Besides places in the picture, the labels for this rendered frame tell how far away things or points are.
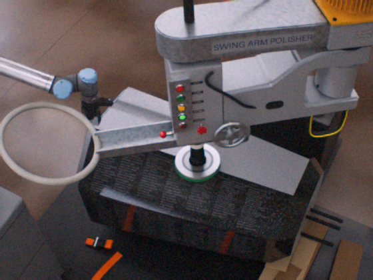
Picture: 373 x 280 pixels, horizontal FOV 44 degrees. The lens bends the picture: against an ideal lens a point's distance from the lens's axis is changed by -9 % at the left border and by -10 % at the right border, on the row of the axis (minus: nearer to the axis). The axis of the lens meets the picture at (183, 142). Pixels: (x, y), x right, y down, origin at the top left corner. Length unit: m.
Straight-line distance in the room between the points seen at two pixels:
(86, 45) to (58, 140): 1.21
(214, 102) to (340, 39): 0.58
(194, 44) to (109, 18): 3.35
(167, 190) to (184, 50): 0.95
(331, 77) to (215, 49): 0.59
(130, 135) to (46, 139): 1.77
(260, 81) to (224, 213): 0.74
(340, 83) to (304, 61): 0.25
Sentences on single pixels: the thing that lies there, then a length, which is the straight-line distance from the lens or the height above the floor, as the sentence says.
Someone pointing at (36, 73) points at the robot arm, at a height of 1.41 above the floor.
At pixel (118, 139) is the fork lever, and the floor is 1.12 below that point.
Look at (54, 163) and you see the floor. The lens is 3.75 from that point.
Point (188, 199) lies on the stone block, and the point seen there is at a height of 0.73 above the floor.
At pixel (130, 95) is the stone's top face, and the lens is 2.82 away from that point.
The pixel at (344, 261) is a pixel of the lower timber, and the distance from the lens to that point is 3.07.
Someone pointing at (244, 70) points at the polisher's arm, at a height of 1.43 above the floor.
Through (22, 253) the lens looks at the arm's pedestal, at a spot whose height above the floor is 0.55.
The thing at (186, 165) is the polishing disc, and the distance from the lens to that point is 2.38.
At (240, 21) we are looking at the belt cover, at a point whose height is 1.74.
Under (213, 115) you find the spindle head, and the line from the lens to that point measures 2.03.
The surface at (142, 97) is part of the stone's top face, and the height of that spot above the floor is 0.87.
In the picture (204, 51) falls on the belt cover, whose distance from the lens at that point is 1.79.
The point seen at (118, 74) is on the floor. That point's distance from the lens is 4.32.
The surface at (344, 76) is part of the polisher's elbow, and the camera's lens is 2.13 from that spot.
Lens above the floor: 2.78
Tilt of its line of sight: 49 degrees down
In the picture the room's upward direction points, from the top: 5 degrees counter-clockwise
